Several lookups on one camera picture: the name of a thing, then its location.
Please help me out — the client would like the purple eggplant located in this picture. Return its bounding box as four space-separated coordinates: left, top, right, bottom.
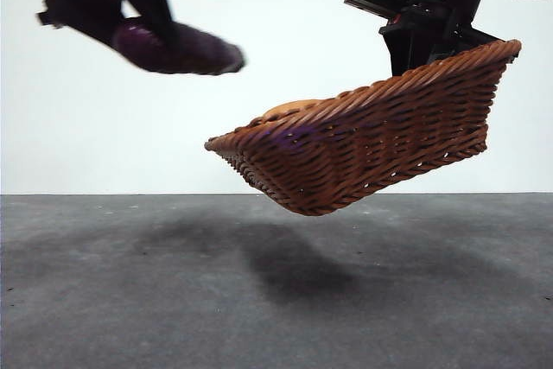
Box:
111 18 246 77

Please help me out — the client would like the brown wicker basket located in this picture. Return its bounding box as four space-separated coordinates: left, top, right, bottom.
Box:
204 39 523 217

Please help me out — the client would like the brown potato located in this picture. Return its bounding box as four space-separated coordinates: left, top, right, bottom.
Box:
262 100 323 122

